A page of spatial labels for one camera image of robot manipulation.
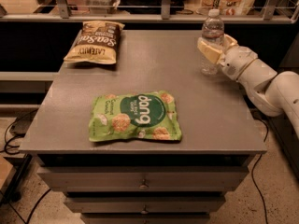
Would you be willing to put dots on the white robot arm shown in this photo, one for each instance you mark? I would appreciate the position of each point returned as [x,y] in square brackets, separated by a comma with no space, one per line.
[271,92]

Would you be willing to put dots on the green dang rice chips bag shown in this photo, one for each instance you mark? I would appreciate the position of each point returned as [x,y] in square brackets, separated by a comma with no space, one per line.
[151,116]

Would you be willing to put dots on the brown sea salt chip bag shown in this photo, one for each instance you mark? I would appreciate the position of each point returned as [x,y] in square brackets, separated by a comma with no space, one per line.
[97,43]

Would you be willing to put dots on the clear plastic water bottle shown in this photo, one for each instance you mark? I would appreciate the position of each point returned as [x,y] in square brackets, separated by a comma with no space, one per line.
[213,34]

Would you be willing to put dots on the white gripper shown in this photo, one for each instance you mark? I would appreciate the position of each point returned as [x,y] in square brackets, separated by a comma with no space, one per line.
[237,62]

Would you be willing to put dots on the grey drawer cabinet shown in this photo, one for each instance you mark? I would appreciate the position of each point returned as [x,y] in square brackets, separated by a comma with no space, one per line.
[141,181]

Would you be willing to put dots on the grey metal railing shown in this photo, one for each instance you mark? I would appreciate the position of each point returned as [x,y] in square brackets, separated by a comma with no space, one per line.
[187,11]

